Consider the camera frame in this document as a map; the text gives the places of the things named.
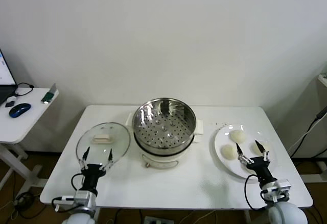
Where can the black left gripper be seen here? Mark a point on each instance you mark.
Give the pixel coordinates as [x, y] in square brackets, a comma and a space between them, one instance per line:
[92, 171]

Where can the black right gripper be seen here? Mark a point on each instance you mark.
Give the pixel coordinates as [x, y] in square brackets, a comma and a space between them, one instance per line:
[259, 166]

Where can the white steamed baozi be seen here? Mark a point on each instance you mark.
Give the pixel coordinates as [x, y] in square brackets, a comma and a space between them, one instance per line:
[229, 152]
[237, 136]
[253, 148]

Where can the round glass pot lid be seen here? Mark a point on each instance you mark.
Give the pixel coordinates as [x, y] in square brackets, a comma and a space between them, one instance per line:
[120, 134]

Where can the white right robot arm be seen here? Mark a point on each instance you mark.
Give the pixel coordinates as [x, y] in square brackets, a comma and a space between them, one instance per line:
[286, 212]

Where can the perforated steel steamer basket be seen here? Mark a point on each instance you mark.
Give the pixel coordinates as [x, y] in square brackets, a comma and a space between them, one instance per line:
[163, 129]

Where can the large white plate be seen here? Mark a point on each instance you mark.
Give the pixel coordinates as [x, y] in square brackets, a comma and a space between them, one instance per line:
[224, 137]

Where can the white electric cooker base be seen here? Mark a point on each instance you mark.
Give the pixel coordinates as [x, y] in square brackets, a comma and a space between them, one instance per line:
[158, 161]

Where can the white side table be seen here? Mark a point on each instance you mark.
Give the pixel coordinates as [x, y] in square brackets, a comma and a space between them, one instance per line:
[25, 129]

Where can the white floor power strip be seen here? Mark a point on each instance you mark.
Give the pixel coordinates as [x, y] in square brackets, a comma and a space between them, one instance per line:
[155, 220]

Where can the blue computer mouse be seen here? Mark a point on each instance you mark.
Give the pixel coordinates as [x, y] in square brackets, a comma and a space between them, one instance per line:
[19, 109]

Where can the white shelf unit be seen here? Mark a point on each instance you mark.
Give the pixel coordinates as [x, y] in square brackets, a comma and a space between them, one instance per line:
[324, 86]

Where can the small black adapter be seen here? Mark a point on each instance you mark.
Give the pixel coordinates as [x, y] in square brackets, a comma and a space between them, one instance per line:
[9, 104]

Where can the small white adapter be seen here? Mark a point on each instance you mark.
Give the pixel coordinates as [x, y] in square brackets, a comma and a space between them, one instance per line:
[11, 98]

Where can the black laptop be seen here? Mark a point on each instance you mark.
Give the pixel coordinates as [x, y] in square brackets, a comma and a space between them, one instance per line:
[5, 73]

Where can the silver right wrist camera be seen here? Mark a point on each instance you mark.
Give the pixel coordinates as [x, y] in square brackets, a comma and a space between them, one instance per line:
[283, 184]

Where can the white stand foot frame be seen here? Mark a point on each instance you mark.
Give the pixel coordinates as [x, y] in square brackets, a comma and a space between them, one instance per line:
[310, 178]

